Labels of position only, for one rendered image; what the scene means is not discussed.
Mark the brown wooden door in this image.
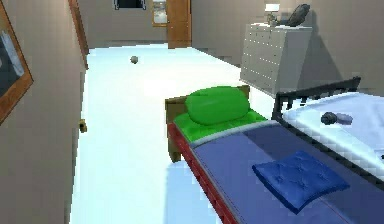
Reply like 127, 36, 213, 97
166, 0, 193, 50

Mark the dark grey drill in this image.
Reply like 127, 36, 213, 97
320, 111, 354, 126

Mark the dark grey oval object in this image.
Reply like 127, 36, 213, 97
283, 3, 311, 28

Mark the blue square cushion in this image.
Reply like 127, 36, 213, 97
251, 150, 351, 215

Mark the grey chest of drawers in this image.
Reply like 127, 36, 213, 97
239, 23, 314, 98

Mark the green pillow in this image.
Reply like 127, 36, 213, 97
184, 85, 251, 127

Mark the wood framed wall picture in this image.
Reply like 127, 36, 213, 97
0, 2, 35, 125

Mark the blue bed with wooden headboard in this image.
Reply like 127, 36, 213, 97
164, 85, 384, 224

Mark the white bed with black frame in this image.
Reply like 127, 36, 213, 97
271, 76, 384, 190

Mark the black framed window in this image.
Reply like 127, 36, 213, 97
114, 0, 147, 11

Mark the white table lamp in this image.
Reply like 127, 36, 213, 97
265, 3, 281, 27

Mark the brown wooden door frame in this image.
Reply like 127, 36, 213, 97
68, 0, 90, 70

